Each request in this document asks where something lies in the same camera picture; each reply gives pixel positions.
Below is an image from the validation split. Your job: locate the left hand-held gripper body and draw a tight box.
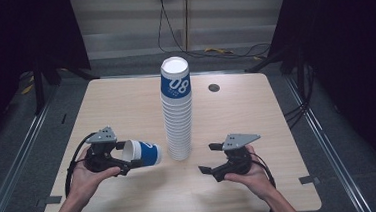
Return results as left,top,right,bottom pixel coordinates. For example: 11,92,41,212
81,123,131,174

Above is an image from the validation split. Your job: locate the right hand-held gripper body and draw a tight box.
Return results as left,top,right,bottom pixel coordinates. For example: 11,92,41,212
209,131,265,183

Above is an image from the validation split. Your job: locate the blue and white paper cup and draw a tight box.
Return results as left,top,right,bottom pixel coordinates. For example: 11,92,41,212
120,137,164,169

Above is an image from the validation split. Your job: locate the stack of white paper cups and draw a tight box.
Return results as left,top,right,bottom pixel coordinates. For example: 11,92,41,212
158,55,198,163

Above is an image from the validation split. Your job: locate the person's right hand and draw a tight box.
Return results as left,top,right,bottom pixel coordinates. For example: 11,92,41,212
221,142,278,204

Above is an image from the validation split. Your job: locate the person's left hand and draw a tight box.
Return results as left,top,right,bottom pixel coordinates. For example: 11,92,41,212
65,145,124,205

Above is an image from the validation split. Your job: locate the grey tape piece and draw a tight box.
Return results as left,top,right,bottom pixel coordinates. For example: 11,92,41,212
297,174,322,187
36,194,64,208

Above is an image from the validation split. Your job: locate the yellow tape strip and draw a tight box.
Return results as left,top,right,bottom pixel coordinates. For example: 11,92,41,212
203,45,234,57
20,83,36,96

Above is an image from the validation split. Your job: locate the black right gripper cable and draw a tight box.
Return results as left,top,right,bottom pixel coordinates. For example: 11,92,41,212
249,150,278,191

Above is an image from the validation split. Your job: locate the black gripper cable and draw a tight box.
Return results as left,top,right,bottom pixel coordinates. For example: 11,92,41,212
249,150,278,191
60,131,102,199

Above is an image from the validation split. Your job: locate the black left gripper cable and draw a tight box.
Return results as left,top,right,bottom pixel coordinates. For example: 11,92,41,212
60,131,102,199

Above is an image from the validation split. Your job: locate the black floor cable bundle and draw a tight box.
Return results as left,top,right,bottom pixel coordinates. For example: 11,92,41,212
279,61,320,131

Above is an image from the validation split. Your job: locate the metal floor rail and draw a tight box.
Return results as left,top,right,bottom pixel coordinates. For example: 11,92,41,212
0,84,71,212
282,68,368,212

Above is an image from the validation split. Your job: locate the black hanging cable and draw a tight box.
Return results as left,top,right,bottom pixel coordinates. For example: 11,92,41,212
154,0,273,66

